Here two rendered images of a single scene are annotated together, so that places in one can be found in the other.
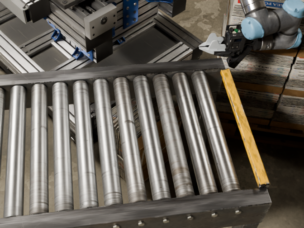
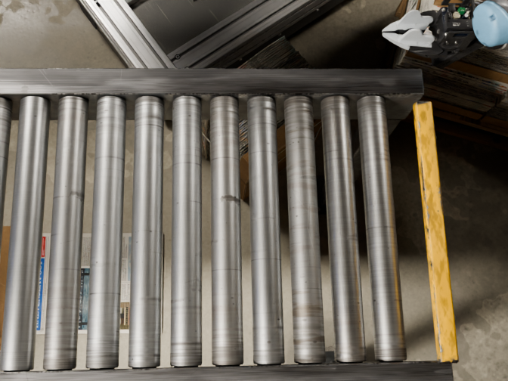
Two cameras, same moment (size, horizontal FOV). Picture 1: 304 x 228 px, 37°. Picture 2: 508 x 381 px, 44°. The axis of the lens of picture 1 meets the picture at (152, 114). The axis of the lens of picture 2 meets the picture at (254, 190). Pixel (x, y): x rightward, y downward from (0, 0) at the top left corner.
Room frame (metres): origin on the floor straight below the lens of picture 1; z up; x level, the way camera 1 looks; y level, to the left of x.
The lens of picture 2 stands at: (0.56, 0.03, 1.81)
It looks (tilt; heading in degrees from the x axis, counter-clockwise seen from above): 74 degrees down; 359
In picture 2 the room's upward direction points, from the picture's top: 11 degrees clockwise
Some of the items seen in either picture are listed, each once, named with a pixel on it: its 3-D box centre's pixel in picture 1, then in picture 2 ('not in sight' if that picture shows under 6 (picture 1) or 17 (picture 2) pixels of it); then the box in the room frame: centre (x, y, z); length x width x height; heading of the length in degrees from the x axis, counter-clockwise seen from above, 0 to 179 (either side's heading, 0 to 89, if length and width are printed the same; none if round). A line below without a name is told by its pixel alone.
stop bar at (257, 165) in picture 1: (243, 122); (435, 225); (0.83, -0.27, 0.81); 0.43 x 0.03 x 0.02; 12
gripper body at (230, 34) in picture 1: (241, 40); (467, 27); (1.22, -0.30, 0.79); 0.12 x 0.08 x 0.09; 102
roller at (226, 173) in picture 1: (213, 129); (380, 224); (0.83, -0.19, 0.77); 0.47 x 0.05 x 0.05; 12
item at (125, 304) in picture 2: not in sight; (96, 282); (0.71, 0.41, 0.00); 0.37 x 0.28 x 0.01; 102
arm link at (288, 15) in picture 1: (287, 17); not in sight; (1.24, -0.44, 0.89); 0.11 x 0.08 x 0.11; 119
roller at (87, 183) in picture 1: (84, 141); (147, 227); (0.75, 0.19, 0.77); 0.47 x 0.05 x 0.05; 12
